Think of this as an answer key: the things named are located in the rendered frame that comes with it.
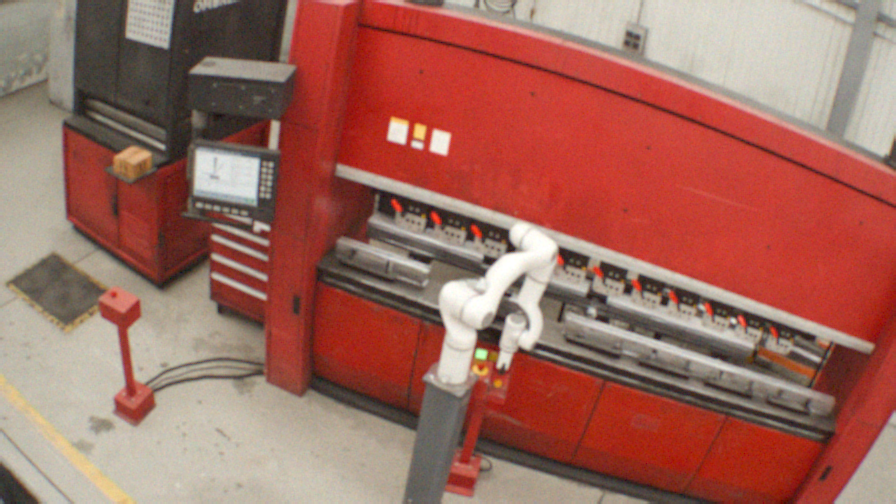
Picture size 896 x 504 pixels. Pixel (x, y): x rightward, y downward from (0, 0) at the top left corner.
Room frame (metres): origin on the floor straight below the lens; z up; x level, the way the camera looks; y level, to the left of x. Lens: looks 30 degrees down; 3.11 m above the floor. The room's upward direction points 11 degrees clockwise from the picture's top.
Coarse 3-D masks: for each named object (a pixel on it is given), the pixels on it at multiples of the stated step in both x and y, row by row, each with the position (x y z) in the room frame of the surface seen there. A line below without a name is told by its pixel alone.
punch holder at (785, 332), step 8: (776, 328) 2.97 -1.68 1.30; (784, 328) 2.96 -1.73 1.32; (792, 328) 2.95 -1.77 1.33; (768, 336) 2.99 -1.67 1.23; (784, 336) 2.95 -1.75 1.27; (792, 336) 2.94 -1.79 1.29; (768, 344) 2.97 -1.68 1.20; (776, 344) 2.96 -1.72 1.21; (784, 344) 2.95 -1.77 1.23; (784, 352) 2.94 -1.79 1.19
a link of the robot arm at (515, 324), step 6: (510, 318) 2.88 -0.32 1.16; (516, 318) 2.89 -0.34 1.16; (522, 318) 2.90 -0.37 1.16; (510, 324) 2.85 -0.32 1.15; (516, 324) 2.85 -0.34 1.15; (522, 324) 2.86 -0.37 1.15; (504, 330) 2.88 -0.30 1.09; (510, 330) 2.85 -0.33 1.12; (516, 330) 2.84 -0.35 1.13; (522, 330) 2.86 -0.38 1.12; (504, 336) 2.87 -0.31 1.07; (510, 336) 2.85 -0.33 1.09; (516, 336) 2.84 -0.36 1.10; (504, 342) 2.86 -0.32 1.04; (510, 342) 2.85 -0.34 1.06; (516, 342) 2.83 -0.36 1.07
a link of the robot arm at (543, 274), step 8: (520, 224) 2.93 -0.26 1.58; (512, 232) 2.90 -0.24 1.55; (520, 232) 2.88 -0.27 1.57; (512, 240) 2.89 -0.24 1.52; (520, 240) 2.87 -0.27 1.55; (520, 248) 2.87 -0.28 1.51; (552, 264) 2.93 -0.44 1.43; (536, 272) 2.92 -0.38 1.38; (544, 272) 2.92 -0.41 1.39; (544, 280) 2.92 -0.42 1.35
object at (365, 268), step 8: (344, 256) 3.51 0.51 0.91; (344, 264) 3.46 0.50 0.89; (352, 264) 3.45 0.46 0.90; (360, 264) 3.47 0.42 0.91; (368, 264) 3.48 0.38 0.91; (368, 272) 3.43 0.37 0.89; (376, 272) 3.42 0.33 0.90; (392, 272) 3.45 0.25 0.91; (384, 280) 3.41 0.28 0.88; (392, 280) 3.40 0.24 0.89
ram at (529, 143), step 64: (384, 64) 3.50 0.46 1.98; (448, 64) 3.43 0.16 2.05; (512, 64) 3.36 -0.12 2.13; (384, 128) 3.49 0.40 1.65; (448, 128) 3.41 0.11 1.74; (512, 128) 3.34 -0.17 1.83; (576, 128) 3.28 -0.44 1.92; (640, 128) 3.21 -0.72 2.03; (704, 128) 3.14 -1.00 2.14; (448, 192) 3.40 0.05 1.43; (512, 192) 3.33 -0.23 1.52; (576, 192) 3.26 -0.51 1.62; (640, 192) 3.19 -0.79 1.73; (704, 192) 3.12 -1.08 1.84; (768, 192) 3.05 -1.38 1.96; (832, 192) 2.97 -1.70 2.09; (640, 256) 3.17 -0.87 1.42; (704, 256) 3.10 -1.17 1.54; (768, 256) 3.02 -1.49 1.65; (832, 256) 2.94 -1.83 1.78; (832, 320) 2.90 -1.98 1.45
